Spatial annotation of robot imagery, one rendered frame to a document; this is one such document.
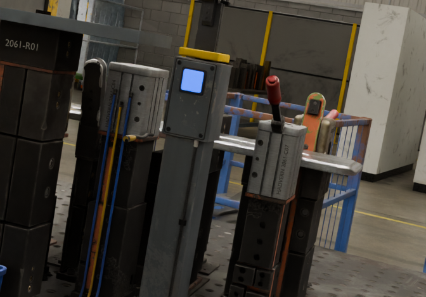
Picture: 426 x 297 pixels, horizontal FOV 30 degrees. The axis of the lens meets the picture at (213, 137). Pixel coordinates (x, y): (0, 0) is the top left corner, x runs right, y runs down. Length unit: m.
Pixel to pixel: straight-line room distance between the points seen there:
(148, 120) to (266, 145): 0.21
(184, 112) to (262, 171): 0.20
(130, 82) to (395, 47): 7.94
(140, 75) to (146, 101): 0.04
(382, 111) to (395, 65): 0.53
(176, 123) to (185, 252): 0.19
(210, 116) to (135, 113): 0.23
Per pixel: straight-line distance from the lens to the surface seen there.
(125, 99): 1.32
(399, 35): 9.18
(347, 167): 1.36
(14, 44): 1.22
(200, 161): 1.12
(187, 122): 1.12
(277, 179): 1.25
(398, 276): 1.99
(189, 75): 1.11
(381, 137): 9.18
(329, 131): 1.59
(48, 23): 1.16
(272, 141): 1.25
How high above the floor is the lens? 1.16
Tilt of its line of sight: 6 degrees down
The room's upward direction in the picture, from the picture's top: 10 degrees clockwise
